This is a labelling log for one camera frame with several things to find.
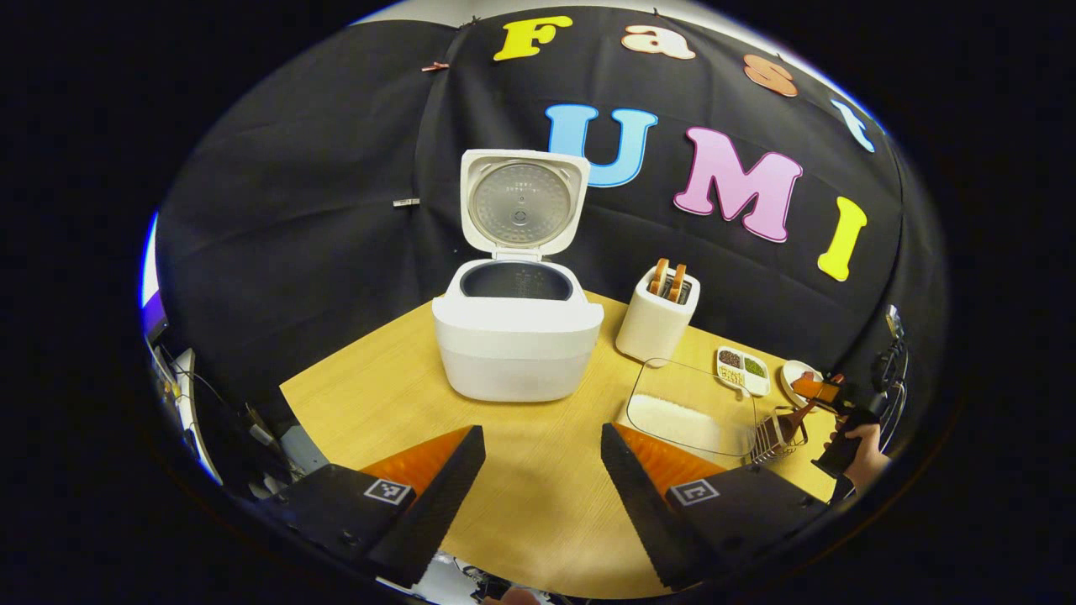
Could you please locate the copper cloth clip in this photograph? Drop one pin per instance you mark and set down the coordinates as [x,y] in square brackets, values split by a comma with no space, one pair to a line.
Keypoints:
[435,65]

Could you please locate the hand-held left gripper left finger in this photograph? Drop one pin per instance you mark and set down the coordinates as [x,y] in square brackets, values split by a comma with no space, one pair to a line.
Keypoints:
[429,512]

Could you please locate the white toaster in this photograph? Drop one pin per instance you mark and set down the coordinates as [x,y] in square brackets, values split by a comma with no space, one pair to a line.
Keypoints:
[651,332]

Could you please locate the white metal frame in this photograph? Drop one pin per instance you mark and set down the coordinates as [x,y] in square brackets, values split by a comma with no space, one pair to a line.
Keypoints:
[189,403]

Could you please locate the white rice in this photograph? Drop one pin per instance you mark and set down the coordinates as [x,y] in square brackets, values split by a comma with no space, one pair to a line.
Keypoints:
[681,424]

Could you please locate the toasted bread slice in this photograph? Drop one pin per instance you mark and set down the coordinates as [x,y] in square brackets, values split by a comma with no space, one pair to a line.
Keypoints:
[660,277]
[677,284]

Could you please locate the white divided grain dish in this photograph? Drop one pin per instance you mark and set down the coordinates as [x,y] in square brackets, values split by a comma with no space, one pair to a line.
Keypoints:
[743,370]

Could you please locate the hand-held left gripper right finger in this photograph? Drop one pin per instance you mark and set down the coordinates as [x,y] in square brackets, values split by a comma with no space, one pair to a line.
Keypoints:
[647,512]

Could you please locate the white rice cooker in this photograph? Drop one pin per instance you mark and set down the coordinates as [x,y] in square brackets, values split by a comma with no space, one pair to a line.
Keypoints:
[517,353]

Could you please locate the clear plastic container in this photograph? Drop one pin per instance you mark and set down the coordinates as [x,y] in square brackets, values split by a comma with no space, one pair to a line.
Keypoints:
[672,378]

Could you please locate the brown wooden spoon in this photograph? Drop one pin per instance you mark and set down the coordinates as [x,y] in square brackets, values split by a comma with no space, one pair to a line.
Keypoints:
[799,418]

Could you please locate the black backdrop cloth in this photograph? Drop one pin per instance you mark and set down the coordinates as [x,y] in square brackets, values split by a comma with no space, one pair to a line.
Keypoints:
[319,210]

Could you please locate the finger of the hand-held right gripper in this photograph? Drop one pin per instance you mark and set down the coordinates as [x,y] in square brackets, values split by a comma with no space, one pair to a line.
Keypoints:
[815,388]

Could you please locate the white round plate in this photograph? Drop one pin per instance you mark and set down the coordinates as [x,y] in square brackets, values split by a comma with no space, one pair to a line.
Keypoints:
[790,382]

